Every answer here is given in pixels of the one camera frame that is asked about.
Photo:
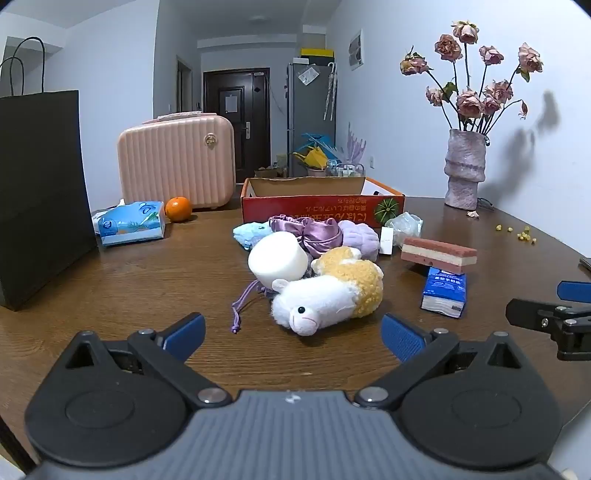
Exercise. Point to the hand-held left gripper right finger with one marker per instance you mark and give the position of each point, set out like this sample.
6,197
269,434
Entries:
401,337

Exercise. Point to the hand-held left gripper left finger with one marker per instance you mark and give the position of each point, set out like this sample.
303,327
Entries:
184,334

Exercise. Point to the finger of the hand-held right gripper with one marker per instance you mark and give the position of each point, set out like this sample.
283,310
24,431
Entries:
575,290
528,313

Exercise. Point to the blue pocket tissue pack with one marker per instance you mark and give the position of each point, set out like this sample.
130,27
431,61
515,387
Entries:
443,290

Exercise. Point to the white and yellow sheep plush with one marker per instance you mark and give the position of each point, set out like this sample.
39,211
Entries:
323,295

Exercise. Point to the pink layered sponge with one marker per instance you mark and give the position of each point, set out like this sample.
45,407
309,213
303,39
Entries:
438,253

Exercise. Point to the lavender fluffy plush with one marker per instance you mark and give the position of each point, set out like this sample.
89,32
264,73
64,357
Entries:
360,240

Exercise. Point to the white foam block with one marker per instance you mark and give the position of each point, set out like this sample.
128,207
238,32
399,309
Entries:
277,258

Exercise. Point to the purple satin scrunchie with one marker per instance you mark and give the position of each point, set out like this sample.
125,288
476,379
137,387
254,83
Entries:
314,233

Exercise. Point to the red cardboard box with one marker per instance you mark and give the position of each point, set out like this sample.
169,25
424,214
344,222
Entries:
314,208

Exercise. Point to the blue soft tissue pack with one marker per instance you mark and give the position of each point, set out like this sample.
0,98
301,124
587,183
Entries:
131,226

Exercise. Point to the dark flat device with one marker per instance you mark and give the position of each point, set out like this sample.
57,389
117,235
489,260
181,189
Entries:
586,263

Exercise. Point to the scattered yellow crumbs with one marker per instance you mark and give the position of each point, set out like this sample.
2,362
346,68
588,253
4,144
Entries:
523,236

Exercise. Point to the small white box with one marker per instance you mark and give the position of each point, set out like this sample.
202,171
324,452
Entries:
387,241

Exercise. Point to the clear plastic bag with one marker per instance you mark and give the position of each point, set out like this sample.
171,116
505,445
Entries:
408,224

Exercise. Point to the light blue plush cloth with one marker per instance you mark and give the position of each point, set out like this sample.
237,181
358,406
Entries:
249,233

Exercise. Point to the orange fruit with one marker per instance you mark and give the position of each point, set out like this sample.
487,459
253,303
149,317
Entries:
178,209

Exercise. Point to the pink ribbed suitcase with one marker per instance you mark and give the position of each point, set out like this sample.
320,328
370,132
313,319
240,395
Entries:
175,161

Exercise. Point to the metal trolley with bottles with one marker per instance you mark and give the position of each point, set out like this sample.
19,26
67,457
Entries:
346,170

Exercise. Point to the brown cardboard box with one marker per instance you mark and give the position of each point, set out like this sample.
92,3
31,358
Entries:
268,173

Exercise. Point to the pink bucket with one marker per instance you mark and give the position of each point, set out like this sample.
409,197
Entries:
317,171

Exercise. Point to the yellow bag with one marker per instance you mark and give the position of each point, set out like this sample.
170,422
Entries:
311,159

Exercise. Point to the black paper bag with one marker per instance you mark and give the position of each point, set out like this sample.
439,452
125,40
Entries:
41,184

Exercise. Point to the dark brown entrance door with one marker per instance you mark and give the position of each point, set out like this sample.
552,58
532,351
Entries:
254,138

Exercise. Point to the blue plastic bag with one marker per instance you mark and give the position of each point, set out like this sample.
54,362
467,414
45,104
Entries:
318,141

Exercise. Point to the paper notice on door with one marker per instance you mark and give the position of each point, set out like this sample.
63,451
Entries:
231,103

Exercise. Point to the grey refrigerator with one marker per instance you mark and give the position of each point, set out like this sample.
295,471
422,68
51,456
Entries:
307,120

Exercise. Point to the side room door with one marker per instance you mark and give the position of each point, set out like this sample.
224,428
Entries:
183,85

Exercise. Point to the folded white umbrella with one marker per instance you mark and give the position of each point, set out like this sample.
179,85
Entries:
330,92

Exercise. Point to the paper sheet on refrigerator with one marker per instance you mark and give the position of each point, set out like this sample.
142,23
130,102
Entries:
308,76

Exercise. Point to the white electrical panel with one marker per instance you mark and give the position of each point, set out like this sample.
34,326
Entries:
356,50

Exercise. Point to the yellow box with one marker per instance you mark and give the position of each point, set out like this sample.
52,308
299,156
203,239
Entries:
317,52

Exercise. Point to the round ceiling lamp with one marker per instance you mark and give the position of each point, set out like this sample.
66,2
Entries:
258,18

